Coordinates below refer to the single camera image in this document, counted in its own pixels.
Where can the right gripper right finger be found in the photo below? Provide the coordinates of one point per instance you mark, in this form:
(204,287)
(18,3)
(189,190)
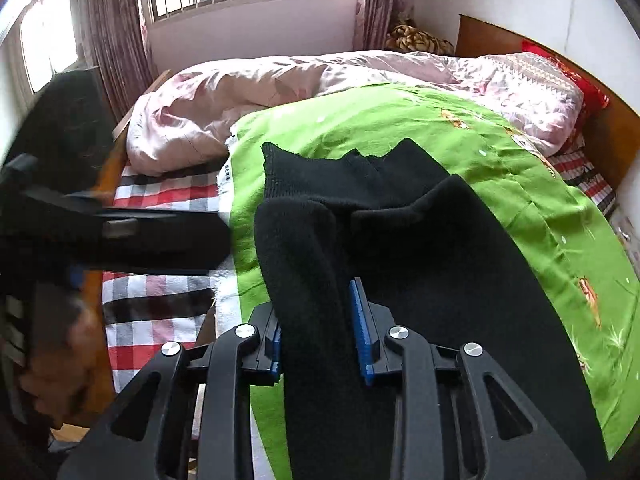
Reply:
(457,414)

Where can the red pillow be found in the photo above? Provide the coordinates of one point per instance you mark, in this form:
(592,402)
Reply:
(594,100)

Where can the brown tiger pattern blanket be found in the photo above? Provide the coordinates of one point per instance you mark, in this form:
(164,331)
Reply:
(405,36)

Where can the bedside table with patterned cloth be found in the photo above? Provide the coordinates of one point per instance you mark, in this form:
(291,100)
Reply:
(626,234)

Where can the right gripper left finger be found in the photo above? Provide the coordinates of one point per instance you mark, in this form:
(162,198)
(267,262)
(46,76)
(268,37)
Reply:
(186,414)

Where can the black pants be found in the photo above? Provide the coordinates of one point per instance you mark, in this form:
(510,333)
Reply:
(425,246)

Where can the person's left hand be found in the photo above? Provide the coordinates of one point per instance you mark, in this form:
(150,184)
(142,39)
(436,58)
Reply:
(63,379)

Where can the pink floral quilt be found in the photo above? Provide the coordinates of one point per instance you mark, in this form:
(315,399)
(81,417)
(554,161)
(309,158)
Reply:
(188,120)

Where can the green cartoon bed sheet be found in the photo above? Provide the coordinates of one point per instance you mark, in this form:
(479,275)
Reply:
(562,234)

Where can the red checkered bed sheet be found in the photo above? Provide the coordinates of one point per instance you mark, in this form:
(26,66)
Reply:
(143,310)

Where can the pink floral curtain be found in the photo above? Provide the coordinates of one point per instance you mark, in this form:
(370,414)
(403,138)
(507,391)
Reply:
(385,0)

